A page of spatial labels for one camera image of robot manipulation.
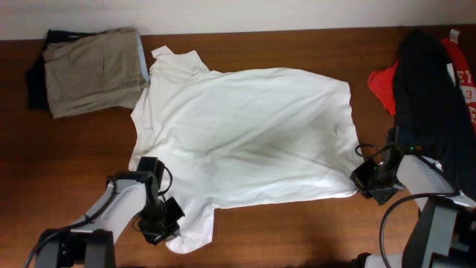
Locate red garment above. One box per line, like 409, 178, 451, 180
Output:
367, 38, 475, 127

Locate white robot print t-shirt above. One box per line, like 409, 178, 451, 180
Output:
129, 46, 362, 254

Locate folded khaki trousers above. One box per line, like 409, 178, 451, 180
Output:
42, 28, 149, 118

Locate black garment in pile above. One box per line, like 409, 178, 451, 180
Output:
393, 30, 475, 199

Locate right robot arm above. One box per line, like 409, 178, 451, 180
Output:
350, 143, 475, 267

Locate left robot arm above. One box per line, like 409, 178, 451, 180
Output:
24, 171, 184, 267

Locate folded light blue garment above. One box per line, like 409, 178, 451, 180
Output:
137, 33, 149, 83

